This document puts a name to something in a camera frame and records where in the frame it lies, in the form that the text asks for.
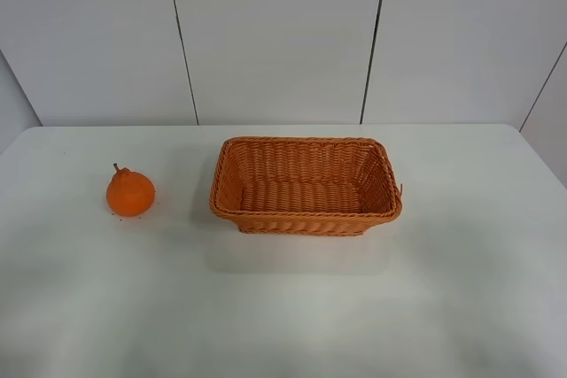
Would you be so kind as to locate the orange woven wicker basket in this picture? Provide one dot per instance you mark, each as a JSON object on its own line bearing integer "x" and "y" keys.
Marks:
{"x": 304, "y": 185}

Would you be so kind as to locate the orange fruit with stem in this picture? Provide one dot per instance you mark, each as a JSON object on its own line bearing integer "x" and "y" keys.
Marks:
{"x": 129, "y": 193}

